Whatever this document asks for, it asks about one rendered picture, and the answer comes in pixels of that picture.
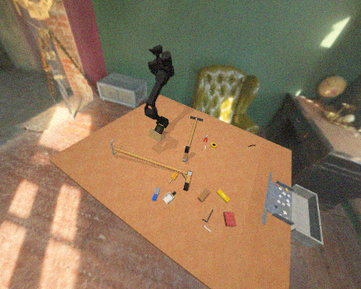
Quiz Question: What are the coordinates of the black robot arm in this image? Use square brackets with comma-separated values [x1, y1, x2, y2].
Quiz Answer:
[144, 51, 175, 134]

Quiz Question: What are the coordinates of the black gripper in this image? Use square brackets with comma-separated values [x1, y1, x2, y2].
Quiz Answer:
[149, 45, 162, 65]

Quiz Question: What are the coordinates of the yellow spirit level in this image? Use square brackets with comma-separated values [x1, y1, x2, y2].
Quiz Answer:
[217, 190, 230, 203]

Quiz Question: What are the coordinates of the white open tray with black handle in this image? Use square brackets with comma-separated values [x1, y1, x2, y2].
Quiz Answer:
[162, 192, 176, 204]

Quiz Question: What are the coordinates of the red rectangular block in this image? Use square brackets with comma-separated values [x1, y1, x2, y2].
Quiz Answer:
[223, 211, 236, 227]

